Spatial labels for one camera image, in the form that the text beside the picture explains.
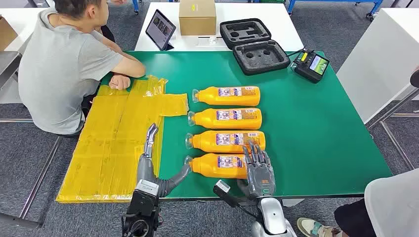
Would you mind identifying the person's left hand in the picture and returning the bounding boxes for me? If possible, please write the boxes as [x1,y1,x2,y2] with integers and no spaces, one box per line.
[108,74,131,91]

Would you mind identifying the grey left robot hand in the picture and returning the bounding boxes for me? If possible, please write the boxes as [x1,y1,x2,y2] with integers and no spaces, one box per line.
[135,122,192,198]

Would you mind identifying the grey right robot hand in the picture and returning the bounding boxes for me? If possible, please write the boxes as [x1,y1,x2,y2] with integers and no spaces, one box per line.
[236,141,277,199]

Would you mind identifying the orange detergent bottle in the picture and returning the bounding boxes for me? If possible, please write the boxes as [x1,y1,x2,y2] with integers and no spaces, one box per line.
[184,153,250,180]
[185,130,266,154]
[187,108,263,130]
[192,86,261,107]

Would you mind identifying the white table foot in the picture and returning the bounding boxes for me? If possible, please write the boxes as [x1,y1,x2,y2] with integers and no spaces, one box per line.
[281,198,306,208]

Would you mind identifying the yellow plastic sheet mat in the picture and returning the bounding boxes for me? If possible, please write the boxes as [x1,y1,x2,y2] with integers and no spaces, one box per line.
[55,75,190,204]

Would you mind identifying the person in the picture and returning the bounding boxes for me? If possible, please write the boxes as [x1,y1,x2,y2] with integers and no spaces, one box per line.
[98,0,129,45]
[18,0,146,136]
[297,168,419,237]

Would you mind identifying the black tablet on stand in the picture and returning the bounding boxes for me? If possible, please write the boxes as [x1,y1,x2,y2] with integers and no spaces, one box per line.
[145,9,177,51]

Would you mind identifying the brown cardboard box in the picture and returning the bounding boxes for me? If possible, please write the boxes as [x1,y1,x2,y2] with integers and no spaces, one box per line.
[178,0,217,36]

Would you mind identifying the small white plastic piece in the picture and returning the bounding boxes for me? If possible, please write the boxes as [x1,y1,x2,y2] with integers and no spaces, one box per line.
[196,35,224,46]

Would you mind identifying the white side table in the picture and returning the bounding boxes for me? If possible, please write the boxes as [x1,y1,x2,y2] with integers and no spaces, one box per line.
[0,8,50,53]

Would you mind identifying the black foam-lined open case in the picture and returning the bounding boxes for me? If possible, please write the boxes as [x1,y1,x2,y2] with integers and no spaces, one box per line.
[219,18,292,77]

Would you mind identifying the brown cardboard carton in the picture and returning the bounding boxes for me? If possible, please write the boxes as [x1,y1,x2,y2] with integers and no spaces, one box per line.
[0,16,19,51]

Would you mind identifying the black remote controller with screen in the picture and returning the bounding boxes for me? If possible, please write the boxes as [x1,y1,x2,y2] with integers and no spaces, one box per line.
[293,49,330,84]

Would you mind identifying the small white table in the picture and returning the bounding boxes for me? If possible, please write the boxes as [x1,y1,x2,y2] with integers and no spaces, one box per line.
[134,2,304,52]

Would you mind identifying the large white table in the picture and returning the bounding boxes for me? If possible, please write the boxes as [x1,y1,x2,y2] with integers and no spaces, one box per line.
[336,8,419,124]

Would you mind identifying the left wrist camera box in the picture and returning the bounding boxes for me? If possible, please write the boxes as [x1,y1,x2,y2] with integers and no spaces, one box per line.
[134,179,161,198]

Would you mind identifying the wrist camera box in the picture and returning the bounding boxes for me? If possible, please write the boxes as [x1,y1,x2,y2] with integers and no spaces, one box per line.
[134,179,161,198]
[213,179,241,208]

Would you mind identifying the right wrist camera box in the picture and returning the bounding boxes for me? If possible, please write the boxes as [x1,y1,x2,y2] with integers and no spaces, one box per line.
[213,179,241,208]

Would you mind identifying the metal floor frame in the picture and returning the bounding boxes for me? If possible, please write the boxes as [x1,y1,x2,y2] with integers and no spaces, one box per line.
[0,118,61,230]

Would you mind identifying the metal table leg frame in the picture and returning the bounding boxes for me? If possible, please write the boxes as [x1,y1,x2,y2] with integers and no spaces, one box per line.
[365,86,419,171]

